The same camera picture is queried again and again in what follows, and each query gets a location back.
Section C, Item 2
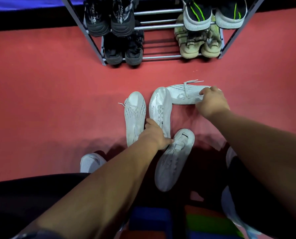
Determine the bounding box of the plain black shoe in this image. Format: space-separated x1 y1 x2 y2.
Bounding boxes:
103 33 125 66
125 30 145 66

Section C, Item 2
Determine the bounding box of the black green striped sneaker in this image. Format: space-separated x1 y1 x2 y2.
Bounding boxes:
182 0 213 32
214 0 248 30

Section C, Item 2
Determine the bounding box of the person's right leg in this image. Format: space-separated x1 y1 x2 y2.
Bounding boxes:
223 157 296 239

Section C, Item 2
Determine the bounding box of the person's white shoe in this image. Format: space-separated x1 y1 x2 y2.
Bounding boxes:
80 153 107 174
221 146 261 235

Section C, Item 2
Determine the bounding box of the person's white left shoe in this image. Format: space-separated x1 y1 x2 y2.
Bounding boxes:
80 153 107 174

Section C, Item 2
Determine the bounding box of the blue mat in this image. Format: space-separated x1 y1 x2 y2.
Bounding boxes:
0 0 85 13

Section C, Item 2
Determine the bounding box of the person's leg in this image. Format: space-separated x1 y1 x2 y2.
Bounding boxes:
223 157 296 239
0 173 91 239

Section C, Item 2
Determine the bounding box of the person's left hand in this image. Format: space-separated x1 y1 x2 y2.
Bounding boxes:
138 118 174 151

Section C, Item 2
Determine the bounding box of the white knit sneaker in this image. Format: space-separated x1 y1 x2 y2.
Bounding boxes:
118 91 147 147
166 80 212 105

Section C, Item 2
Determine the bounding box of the dark wristband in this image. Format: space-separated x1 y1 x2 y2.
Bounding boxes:
11 229 64 239

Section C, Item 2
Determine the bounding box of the black lettered sneaker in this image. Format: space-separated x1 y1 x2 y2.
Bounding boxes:
110 0 136 37
84 0 111 37

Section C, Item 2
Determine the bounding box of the white smooth sneaker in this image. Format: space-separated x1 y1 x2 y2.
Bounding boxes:
149 87 173 139
154 128 195 192

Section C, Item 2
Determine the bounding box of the multicoloured plastic stool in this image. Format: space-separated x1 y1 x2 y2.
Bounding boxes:
118 205 245 239

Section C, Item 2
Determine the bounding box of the person's white right shoe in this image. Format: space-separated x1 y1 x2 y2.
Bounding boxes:
221 146 261 235

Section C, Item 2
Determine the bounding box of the metal shoe rack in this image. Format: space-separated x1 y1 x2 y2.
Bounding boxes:
60 0 266 66

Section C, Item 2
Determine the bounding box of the person's right forearm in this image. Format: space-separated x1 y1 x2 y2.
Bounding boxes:
206 108 296 222

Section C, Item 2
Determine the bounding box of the person's left forearm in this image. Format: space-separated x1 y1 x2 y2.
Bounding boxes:
11 138 163 239

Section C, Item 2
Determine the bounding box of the person's right hand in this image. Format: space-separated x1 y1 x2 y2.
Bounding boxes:
195 86 230 120

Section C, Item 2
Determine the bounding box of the beige worn sneaker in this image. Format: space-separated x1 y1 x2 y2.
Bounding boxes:
201 15 222 58
174 13 206 59

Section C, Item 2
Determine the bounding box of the person's left leg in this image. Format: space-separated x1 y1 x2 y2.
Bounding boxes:
0 173 91 239

